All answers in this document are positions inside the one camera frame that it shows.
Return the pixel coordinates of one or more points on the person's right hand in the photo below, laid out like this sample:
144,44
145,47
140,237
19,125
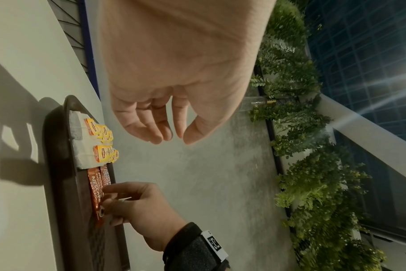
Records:
146,211

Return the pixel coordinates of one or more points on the person's left hand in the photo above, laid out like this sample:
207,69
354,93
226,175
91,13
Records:
183,53

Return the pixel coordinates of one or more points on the red coffee stick sachet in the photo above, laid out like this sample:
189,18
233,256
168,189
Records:
95,190

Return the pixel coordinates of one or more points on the brown plastic tray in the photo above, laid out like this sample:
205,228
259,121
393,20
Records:
72,211

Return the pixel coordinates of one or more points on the green hedge plants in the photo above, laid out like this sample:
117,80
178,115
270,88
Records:
306,172

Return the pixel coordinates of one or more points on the glass grid building facade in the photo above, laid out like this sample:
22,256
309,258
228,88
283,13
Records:
363,53

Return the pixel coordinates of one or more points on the white slanted beam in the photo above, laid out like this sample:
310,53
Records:
367,132

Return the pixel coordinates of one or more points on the white wall-mounted box unit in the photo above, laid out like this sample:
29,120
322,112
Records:
393,238

